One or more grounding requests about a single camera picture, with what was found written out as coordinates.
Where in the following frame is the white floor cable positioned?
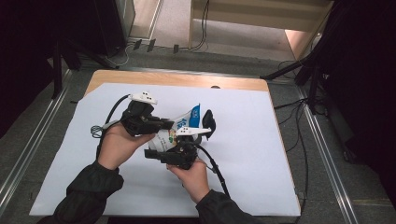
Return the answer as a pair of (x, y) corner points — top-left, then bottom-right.
(104, 41), (138, 68)

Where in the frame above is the black curtain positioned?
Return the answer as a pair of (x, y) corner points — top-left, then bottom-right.
(323, 0), (396, 206)
(0, 0), (97, 138)

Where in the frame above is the person's left hand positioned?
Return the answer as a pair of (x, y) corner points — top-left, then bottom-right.
(97, 122), (156, 171)

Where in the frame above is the black floor cable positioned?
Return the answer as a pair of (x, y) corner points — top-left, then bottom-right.
(274, 97), (310, 216)

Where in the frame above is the black metal stand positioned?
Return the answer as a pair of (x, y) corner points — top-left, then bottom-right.
(50, 36), (120, 99)
(260, 46), (328, 115)

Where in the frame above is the metal floor rail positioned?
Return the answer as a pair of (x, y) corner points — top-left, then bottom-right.
(295, 87), (359, 224)
(0, 69), (74, 216)

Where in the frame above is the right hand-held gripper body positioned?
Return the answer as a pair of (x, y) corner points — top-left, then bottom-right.
(160, 126), (213, 171)

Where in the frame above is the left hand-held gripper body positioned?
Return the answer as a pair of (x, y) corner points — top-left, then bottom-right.
(120, 91), (158, 137)

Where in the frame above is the right hand-held gripper cable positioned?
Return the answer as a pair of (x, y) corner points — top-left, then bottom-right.
(195, 144), (232, 199)

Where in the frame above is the white paper sheet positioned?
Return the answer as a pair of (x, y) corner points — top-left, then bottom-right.
(29, 82), (302, 217)

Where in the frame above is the dark cabinet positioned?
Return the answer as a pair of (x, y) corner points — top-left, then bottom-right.
(92, 0), (136, 57)

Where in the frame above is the blue and white pouch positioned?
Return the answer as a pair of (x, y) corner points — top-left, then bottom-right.
(148, 104), (202, 153)

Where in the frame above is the black hanging cable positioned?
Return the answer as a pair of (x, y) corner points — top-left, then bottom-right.
(190, 0), (210, 50)

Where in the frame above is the light wooden shelf unit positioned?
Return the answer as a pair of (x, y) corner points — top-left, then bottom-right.
(188, 0), (334, 62)

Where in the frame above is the person's right hand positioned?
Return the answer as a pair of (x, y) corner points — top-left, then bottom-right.
(166, 157), (211, 204)

